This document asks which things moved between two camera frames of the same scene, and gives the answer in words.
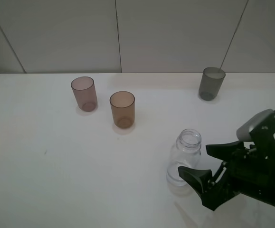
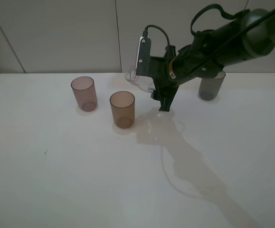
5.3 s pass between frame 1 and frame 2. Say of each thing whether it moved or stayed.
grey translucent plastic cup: stayed
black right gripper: moved
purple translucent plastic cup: stayed
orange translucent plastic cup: stayed
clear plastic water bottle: moved
